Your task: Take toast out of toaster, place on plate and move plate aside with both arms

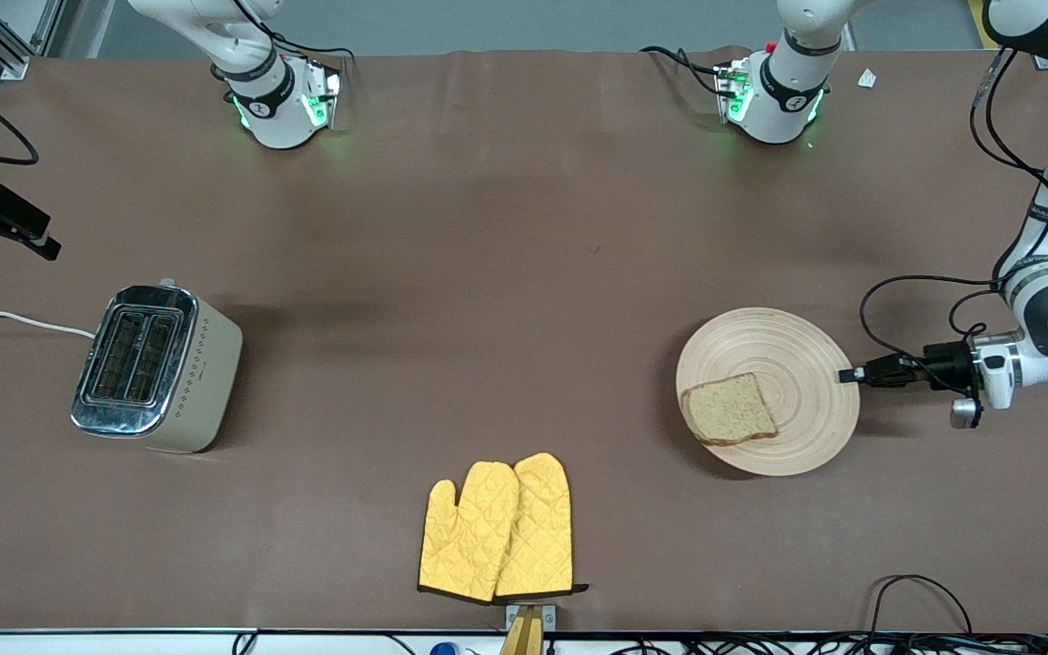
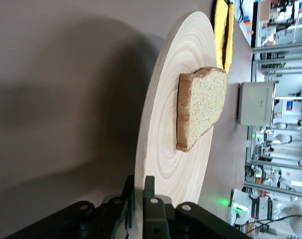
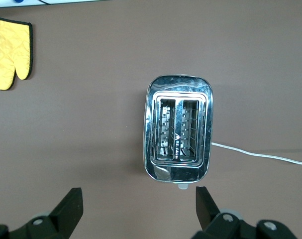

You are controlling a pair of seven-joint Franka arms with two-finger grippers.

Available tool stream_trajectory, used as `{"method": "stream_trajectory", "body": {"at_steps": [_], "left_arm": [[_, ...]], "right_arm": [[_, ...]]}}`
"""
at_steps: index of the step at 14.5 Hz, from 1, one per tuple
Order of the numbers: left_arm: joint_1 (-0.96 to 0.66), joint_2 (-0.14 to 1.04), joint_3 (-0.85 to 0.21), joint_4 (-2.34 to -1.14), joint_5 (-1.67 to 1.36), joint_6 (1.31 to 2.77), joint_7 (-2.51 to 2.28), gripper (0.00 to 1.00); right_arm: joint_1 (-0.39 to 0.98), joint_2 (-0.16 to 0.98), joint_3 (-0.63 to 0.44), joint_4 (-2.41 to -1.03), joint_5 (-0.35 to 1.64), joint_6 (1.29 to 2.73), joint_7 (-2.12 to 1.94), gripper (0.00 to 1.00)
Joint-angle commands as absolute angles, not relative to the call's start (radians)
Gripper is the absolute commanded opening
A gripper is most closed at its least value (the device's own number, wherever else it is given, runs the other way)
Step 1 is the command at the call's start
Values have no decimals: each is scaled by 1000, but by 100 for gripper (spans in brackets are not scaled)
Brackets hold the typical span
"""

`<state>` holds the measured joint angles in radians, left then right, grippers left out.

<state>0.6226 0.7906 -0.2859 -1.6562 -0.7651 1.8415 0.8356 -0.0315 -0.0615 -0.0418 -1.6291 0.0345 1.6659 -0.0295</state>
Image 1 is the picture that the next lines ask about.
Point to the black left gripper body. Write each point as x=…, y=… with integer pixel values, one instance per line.
x=944, y=361

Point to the round wooden plate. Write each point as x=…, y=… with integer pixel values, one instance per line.
x=797, y=355

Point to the brown toast slice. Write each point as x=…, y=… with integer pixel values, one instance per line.
x=731, y=409

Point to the cream and chrome toaster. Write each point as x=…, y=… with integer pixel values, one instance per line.
x=201, y=373

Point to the small white paper scrap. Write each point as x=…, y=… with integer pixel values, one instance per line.
x=867, y=78

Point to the yellow quilted oven mitt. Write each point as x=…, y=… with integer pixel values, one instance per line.
x=542, y=528
x=465, y=537

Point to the brown table cover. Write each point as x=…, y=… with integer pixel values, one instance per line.
x=488, y=227

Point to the small blue object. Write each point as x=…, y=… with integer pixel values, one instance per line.
x=444, y=649

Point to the wooden and metal bracket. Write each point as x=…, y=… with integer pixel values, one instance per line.
x=526, y=628

